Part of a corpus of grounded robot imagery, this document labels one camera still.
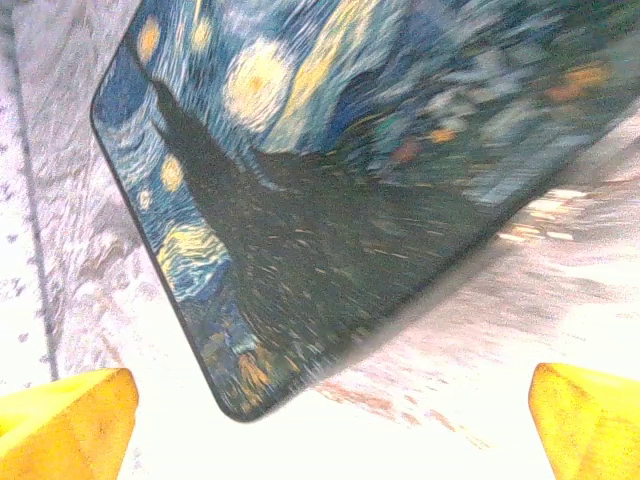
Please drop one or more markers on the starry night print box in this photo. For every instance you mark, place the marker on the starry night print box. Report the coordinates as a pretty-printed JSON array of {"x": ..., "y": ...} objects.
[{"x": 350, "y": 175}]

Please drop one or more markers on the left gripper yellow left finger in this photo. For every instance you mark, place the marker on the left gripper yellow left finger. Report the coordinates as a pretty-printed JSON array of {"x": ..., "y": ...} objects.
[{"x": 60, "y": 425}]

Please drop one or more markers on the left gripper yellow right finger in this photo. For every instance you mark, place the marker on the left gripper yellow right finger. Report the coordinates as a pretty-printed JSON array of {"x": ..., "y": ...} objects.
[{"x": 590, "y": 425}]

